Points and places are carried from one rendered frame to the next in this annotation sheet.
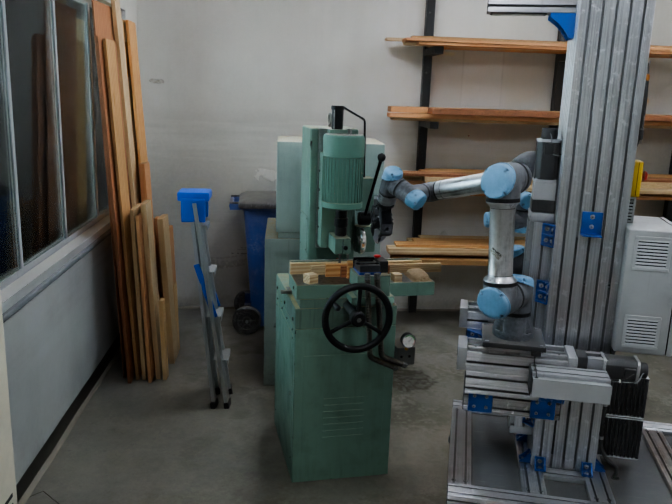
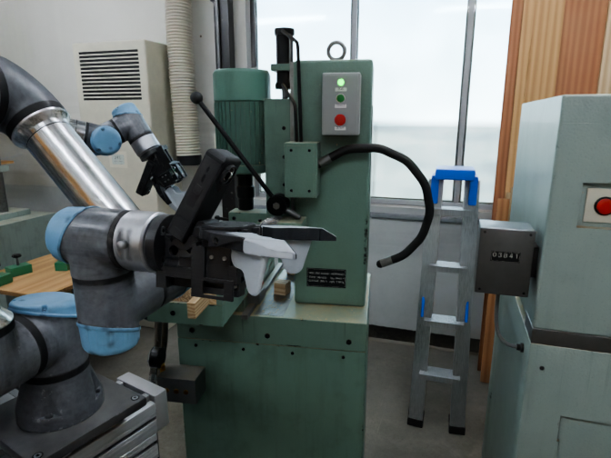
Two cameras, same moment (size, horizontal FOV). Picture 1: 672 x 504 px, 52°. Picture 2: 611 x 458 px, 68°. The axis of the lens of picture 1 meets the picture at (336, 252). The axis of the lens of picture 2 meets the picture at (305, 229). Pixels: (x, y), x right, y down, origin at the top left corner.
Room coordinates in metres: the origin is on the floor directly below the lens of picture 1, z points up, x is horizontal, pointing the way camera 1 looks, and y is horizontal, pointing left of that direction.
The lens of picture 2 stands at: (3.66, -1.30, 1.37)
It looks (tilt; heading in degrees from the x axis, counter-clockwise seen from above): 14 degrees down; 112
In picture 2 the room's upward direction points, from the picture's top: straight up
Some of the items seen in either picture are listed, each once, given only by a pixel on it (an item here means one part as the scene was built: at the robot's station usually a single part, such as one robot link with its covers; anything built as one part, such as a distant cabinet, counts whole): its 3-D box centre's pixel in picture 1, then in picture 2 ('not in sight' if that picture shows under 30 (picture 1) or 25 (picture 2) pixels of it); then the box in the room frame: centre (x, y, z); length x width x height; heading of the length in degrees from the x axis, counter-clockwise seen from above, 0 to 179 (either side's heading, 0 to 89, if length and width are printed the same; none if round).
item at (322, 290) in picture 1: (363, 286); (208, 274); (2.84, -0.12, 0.87); 0.61 x 0.30 x 0.06; 103
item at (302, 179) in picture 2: (363, 193); (302, 169); (3.17, -0.12, 1.23); 0.09 x 0.08 x 0.15; 13
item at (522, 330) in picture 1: (513, 321); not in sight; (2.44, -0.67, 0.87); 0.15 x 0.15 x 0.10
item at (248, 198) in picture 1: (275, 260); not in sight; (4.82, 0.44, 0.48); 0.64 x 0.54 x 0.97; 97
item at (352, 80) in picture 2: not in sight; (341, 104); (3.27, -0.08, 1.40); 0.10 x 0.06 x 0.16; 13
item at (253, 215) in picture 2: (339, 244); (252, 223); (2.95, -0.02, 1.03); 0.14 x 0.07 x 0.09; 13
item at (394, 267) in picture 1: (377, 268); (231, 270); (2.97, -0.18, 0.92); 0.60 x 0.02 x 0.04; 103
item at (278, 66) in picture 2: (337, 125); (285, 59); (3.06, 0.01, 1.54); 0.08 x 0.08 x 0.17; 13
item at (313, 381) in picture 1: (329, 378); (284, 404); (3.04, 0.01, 0.36); 0.58 x 0.45 x 0.71; 13
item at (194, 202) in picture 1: (206, 298); (445, 299); (3.52, 0.68, 0.58); 0.27 x 0.25 x 1.16; 95
